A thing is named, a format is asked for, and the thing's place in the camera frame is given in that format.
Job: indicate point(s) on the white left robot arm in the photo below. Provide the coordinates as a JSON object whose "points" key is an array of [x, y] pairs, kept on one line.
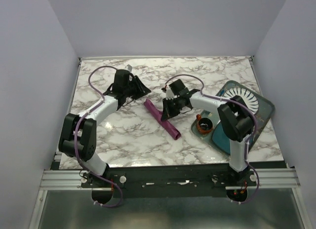
{"points": [[78, 136]]}

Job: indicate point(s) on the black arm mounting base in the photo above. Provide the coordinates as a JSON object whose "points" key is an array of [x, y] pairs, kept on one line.
{"points": [[171, 181]]}

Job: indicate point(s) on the orange patterned mug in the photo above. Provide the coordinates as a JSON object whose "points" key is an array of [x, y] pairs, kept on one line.
{"points": [[204, 125]]}

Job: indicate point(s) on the teal square plate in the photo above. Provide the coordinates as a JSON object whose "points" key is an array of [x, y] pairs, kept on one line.
{"points": [[220, 140]]}

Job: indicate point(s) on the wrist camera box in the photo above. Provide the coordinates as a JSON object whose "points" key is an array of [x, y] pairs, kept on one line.
{"points": [[121, 80], [178, 88]]}

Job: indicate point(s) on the white blue striped plate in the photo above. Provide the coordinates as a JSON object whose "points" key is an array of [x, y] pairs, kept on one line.
{"points": [[248, 97]]}

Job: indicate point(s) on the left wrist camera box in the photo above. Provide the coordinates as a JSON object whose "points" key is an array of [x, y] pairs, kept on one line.
{"points": [[121, 80]]}

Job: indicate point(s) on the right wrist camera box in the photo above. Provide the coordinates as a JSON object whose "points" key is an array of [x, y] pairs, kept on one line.
{"points": [[178, 88]]}

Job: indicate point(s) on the green floral serving tray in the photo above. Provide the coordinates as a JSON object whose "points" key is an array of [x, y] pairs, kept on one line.
{"points": [[266, 109]]}

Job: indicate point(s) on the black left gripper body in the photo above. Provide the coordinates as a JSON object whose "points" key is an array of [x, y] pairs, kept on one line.
{"points": [[136, 90]]}

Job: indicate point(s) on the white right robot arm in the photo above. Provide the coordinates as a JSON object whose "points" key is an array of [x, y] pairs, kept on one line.
{"points": [[237, 121]]}

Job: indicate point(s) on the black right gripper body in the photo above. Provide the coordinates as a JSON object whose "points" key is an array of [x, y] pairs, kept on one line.
{"points": [[171, 107]]}

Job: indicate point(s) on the aluminium frame rail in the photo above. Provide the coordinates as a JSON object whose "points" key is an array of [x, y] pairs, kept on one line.
{"points": [[67, 180]]}

